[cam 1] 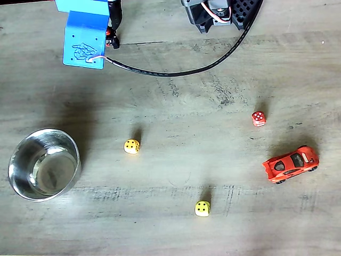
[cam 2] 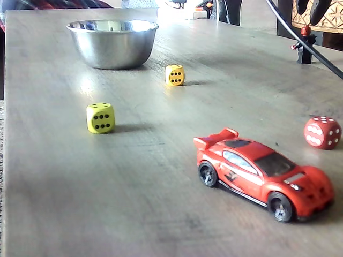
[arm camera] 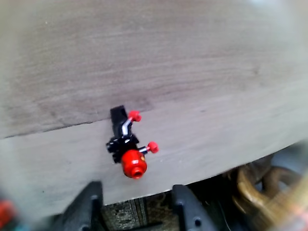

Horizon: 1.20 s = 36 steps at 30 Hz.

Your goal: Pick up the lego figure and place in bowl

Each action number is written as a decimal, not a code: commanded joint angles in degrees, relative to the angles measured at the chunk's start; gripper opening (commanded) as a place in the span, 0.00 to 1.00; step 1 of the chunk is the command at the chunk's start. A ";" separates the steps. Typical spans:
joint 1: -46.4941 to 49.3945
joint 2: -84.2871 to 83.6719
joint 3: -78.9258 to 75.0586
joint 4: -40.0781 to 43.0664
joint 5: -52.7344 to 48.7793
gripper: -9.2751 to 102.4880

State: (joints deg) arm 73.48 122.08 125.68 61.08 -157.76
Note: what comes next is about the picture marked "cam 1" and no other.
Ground red die white pips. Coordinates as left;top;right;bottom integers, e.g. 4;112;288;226
251;110;267;128

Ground red toy race car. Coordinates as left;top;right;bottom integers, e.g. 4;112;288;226
261;145;320;186

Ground black cable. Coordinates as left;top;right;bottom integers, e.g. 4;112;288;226
103;0;264;78

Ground lime-yellow die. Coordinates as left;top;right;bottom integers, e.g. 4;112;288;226
194;199;212;218

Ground stainless steel bowl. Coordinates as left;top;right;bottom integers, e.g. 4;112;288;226
7;128;82;203

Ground orange-yellow die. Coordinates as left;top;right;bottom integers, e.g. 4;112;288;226
123;138;141;156

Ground black lego figure red helmet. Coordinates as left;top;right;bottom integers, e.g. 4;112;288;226
105;26;120;50

